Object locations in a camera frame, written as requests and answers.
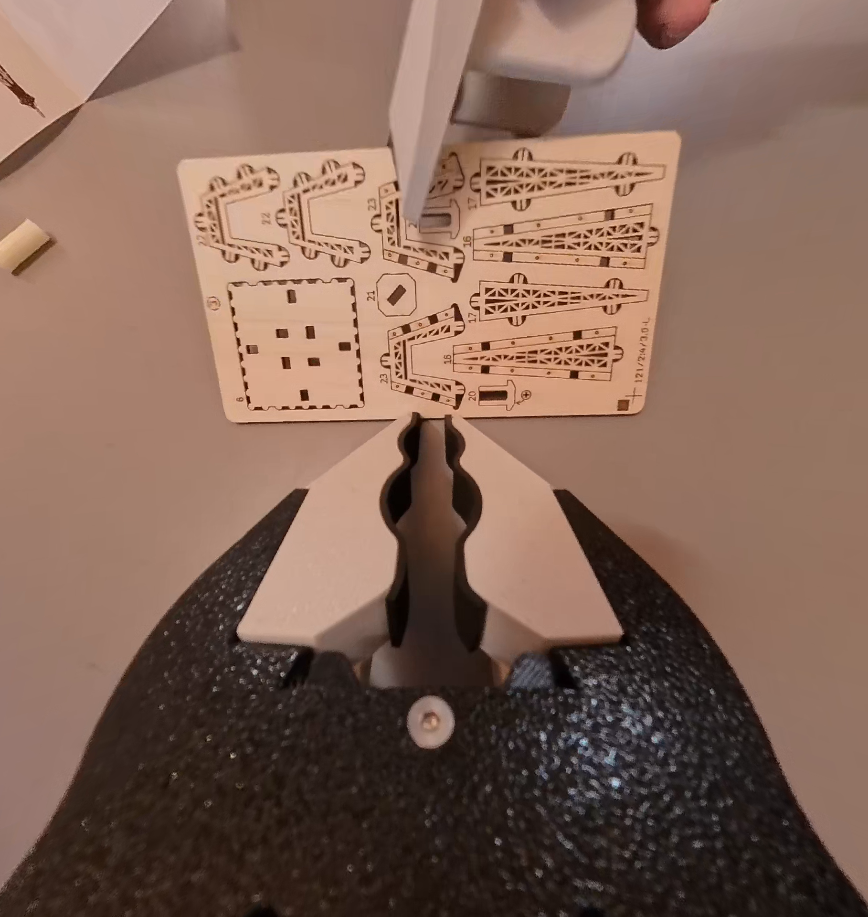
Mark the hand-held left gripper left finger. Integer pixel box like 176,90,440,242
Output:
235,411,422,656

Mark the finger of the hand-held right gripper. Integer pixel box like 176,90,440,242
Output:
389,0,482,223
453,0,637,139

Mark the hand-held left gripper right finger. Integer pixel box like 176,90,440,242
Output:
443,413,626,653

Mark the wooden puzzle sheet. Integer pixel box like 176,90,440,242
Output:
177,131,683,425

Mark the person's right hand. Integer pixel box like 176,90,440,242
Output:
635,0,714,50

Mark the white instruction paper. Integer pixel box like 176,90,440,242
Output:
0,0,242,194

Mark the small cream wax piece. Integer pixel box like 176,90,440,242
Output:
0,221,52,275

